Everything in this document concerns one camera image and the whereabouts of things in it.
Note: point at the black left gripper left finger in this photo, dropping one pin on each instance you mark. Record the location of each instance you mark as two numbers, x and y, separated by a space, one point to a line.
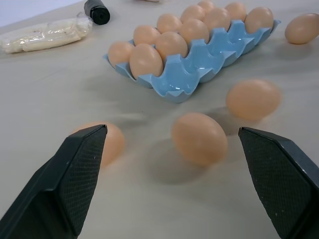
57 189

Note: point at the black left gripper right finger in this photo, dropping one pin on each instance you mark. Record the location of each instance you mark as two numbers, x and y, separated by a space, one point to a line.
279 179

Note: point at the blue egg tray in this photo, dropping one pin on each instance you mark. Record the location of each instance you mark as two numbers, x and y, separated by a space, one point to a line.
197 62

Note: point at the person's hand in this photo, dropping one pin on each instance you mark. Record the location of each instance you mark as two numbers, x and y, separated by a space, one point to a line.
147 0

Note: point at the brown egg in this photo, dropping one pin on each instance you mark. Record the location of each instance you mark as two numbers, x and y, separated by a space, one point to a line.
168 22
206 3
236 9
302 28
259 20
192 12
200 139
145 61
194 30
119 53
253 99
145 33
172 44
113 144
216 18

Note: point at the clear plastic bag bundle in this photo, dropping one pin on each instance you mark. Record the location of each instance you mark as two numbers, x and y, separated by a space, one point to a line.
45 36

